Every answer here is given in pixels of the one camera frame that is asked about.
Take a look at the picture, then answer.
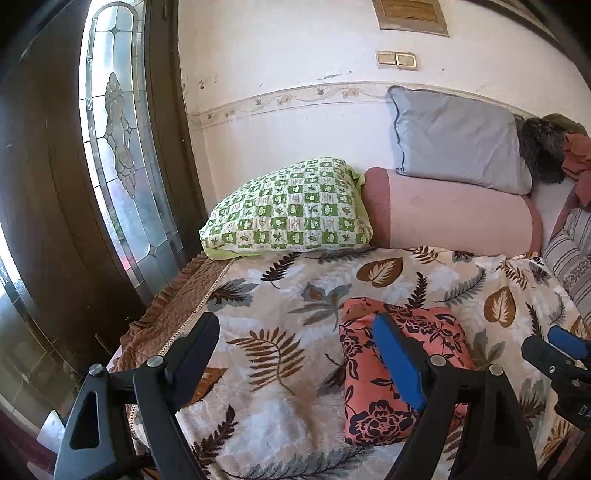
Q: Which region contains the salmon black floral garment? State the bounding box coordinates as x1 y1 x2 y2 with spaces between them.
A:
339 297 475 446

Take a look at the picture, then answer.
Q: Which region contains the brown quilted bedspread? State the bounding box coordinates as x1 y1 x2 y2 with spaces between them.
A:
107 253 230 372

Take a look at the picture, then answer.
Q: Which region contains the striped floral pillow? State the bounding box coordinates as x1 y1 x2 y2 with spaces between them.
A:
543 208 591 323

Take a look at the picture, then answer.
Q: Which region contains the leaf print fleece blanket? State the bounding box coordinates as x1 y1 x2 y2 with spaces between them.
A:
158 247 590 479

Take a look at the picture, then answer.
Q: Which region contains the pink bolster cushion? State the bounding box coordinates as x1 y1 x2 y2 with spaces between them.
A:
362 167 543 257

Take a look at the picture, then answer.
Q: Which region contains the rust red cloth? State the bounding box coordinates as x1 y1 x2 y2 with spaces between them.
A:
562 133 591 210

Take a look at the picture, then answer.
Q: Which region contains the stained glass door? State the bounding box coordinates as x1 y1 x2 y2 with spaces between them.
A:
1 1 206 372

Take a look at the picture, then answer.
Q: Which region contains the black fuzzy garment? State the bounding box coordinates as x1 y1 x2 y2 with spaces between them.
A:
517 117 566 184

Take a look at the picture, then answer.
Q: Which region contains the green checkered pillow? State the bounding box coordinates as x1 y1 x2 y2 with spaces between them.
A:
199 157 373 260

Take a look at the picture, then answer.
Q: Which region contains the grey pillow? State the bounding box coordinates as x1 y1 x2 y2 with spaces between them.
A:
388 86 532 195

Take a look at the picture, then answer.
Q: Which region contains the beige wall switch plate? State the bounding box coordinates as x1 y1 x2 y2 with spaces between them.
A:
377 51 418 71

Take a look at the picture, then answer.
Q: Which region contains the framed wall picture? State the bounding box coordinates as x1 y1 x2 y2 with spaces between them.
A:
373 0 449 37

